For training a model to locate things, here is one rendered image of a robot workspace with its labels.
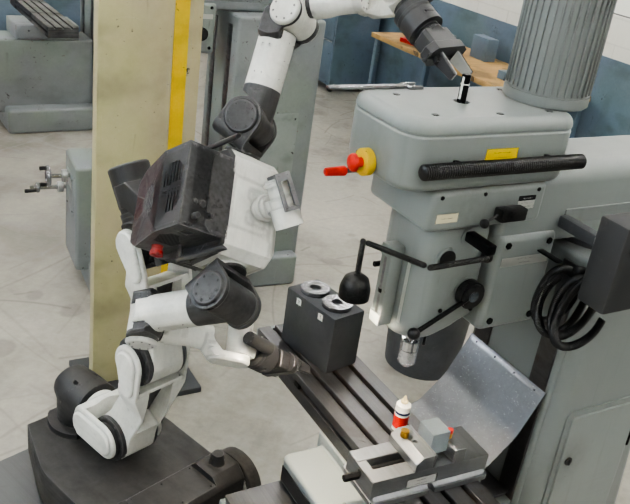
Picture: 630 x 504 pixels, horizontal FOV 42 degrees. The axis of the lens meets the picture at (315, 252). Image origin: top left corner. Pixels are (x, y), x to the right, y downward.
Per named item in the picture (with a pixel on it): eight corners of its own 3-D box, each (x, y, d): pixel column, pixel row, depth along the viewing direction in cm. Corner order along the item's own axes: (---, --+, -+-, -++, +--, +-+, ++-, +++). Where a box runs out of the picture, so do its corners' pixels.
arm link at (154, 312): (106, 337, 194) (182, 326, 183) (116, 286, 199) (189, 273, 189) (139, 351, 203) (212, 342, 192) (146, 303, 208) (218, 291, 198)
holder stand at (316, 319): (325, 374, 243) (335, 316, 235) (280, 338, 258) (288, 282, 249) (355, 363, 251) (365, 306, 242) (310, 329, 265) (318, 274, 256)
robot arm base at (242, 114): (203, 140, 191) (248, 153, 188) (221, 88, 191) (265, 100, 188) (224, 155, 205) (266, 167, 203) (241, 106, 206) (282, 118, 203)
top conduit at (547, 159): (426, 184, 165) (429, 167, 163) (414, 176, 168) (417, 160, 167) (585, 171, 187) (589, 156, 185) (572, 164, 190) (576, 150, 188)
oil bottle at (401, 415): (396, 434, 222) (403, 401, 217) (388, 425, 225) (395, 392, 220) (408, 431, 224) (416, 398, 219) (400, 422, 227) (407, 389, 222)
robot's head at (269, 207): (263, 234, 186) (289, 227, 180) (250, 191, 186) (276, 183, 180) (283, 228, 191) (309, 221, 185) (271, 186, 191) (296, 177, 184)
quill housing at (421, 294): (407, 352, 194) (433, 230, 181) (362, 310, 210) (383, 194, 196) (470, 340, 204) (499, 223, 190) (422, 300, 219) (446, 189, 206)
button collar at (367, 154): (366, 180, 175) (370, 153, 172) (351, 170, 179) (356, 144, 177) (374, 179, 176) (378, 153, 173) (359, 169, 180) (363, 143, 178)
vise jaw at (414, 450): (414, 473, 198) (417, 460, 196) (388, 441, 207) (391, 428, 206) (435, 467, 200) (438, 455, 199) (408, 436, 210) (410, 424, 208)
